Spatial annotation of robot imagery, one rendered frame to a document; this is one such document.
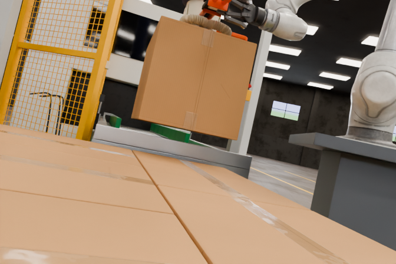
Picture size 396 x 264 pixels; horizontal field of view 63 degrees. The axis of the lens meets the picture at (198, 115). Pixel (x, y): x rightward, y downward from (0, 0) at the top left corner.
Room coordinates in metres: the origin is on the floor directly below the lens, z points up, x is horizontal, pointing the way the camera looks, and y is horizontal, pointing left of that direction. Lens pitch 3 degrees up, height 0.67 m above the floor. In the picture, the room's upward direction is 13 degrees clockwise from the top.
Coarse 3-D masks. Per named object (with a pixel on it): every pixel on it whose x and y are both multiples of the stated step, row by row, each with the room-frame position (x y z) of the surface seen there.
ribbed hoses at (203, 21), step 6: (180, 18) 1.35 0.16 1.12; (186, 18) 1.33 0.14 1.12; (192, 18) 1.33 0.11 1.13; (198, 18) 1.33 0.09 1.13; (204, 18) 1.34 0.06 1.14; (198, 24) 1.35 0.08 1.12; (204, 24) 1.36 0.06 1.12; (210, 24) 1.36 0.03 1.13; (216, 24) 1.35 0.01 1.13; (222, 24) 1.36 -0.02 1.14; (222, 30) 1.37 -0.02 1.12; (228, 30) 1.37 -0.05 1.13
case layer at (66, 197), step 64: (0, 128) 1.00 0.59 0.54; (0, 192) 0.41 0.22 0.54; (64, 192) 0.47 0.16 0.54; (128, 192) 0.56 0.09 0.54; (192, 192) 0.68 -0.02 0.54; (256, 192) 0.88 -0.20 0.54; (0, 256) 0.26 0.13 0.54; (64, 256) 0.28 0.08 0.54; (128, 256) 0.31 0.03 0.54; (192, 256) 0.34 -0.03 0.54; (256, 256) 0.38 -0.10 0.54; (320, 256) 0.44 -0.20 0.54; (384, 256) 0.51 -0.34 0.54
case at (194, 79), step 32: (160, 32) 1.19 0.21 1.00; (192, 32) 1.22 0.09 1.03; (160, 64) 1.19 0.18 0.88; (192, 64) 1.22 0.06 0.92; (224, 64) 1.25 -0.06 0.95; (160, 96) 1.20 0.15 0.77; (192, 96) 1.23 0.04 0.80; (224, 96) 1.26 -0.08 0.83; (192, 128) 1.23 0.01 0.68; (224, 128) 1.26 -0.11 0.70
